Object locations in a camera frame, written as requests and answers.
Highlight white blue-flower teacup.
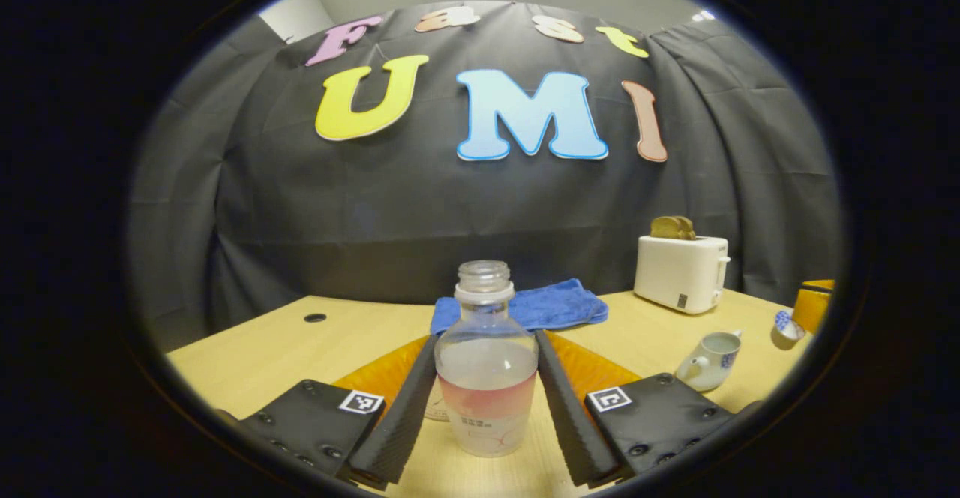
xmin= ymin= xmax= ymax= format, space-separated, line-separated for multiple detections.
xmin=675 ymin=328 xmax=744 ymax=393

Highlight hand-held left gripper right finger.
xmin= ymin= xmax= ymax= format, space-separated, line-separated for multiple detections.
xmin=535 ymin=329 xmax=762 ymax=489

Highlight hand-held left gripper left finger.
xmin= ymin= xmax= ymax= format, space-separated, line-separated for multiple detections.
xmin=223 ymin=333 xmax=440 ymax=491

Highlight brown toast slices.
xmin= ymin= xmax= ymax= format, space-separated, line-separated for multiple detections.
xmin=649 ymin=215 xmax=698 ymax=242

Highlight blue towel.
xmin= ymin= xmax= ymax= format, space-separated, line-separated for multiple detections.
xmin=430 ymin=278 xmax=610 ymax=336

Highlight clear plastic water bottle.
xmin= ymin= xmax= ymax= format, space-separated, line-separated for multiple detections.
xmin=434 ymin=259 xmax=540 ymax=459

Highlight black backdrop cloth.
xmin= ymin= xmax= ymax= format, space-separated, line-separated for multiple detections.
xmin=126 ymin=1 xmax=845 ymax=353

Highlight white toaster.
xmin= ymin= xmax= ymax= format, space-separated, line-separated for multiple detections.
xmin=633 ymin=233 xmax=731 ymax=315

